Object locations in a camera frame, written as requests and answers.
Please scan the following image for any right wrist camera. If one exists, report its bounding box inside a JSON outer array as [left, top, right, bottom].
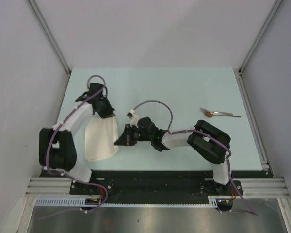
[[127, 109, 140, 127]]

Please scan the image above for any aluminium corner post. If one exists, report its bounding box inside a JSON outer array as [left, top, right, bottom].
[[237, 0, 283, 73], [26, 0, 71, 75]]

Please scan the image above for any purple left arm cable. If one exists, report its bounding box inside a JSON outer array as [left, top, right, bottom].
[[36, 74, 109, 220]]

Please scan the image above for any white cloth napkin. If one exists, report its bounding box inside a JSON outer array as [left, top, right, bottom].
[[85, 117, 119, 162]]

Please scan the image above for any aluminium frame rail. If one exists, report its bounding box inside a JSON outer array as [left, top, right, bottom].
[[25, 177, 289, 198]]

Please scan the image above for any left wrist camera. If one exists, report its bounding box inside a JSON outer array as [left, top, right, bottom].
[[88, 83, 108, 98]]

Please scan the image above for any left aluminium corner post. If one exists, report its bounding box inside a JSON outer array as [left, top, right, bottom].
[[26, 0, 71, 75]]

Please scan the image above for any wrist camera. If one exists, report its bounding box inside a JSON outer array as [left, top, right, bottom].
[[127, 109, 140, 127], [88, 83, 108, 98]]

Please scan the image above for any right aluminium corner post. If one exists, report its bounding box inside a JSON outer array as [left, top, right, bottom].
[[237, 0, 283, 73]]

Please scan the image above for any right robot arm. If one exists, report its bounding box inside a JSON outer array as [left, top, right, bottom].
[[114, 117, 232, 195]]

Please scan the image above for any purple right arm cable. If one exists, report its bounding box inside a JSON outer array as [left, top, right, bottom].
[[132, 100, 259, 216]]

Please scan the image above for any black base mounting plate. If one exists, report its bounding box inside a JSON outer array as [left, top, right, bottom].
[[38, 169, 274, 212]]

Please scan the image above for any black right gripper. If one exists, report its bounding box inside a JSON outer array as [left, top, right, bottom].
[[114, 125, 152, 147]]

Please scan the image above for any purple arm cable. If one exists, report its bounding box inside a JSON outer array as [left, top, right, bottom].
[[132, 100, 259, 216], [36, 74, 109, 220]]

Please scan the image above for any silver metal fork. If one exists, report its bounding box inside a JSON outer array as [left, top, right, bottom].
[[200, 107, 233, 116]]

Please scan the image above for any white slotted cable duct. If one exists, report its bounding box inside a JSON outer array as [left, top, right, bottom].
[[35, 197, 218, 208]]

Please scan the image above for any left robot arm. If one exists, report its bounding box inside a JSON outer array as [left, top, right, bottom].
[[39, 83, 119, 194]]

